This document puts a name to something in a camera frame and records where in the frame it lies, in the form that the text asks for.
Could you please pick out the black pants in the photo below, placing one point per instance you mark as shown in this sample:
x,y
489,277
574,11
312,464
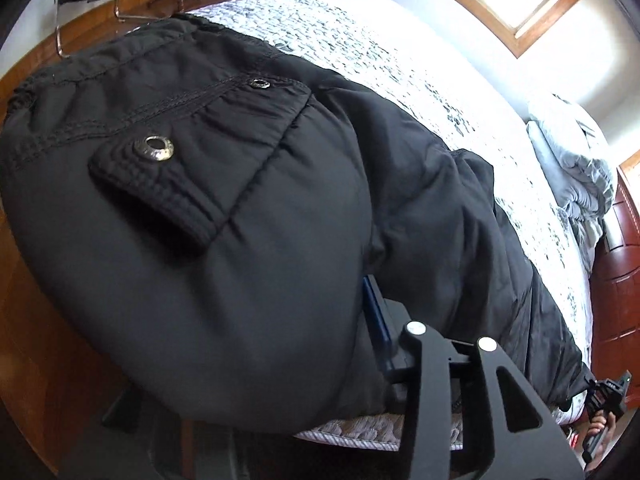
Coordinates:
x,y
250,260

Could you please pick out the person's right hand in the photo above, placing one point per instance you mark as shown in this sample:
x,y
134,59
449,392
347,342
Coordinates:
x,y
596,430

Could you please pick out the patterned quilted bedspread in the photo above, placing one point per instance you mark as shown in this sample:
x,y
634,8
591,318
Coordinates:
x,y
375,50

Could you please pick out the folded grey duvet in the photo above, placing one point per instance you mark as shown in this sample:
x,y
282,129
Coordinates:
x,y
575,160

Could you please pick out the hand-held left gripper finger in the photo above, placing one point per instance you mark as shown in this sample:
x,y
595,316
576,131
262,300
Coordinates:
x,y
374,320

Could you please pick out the dark wooden headboard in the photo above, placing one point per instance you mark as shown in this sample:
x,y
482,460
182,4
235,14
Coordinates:
x,y
620,260

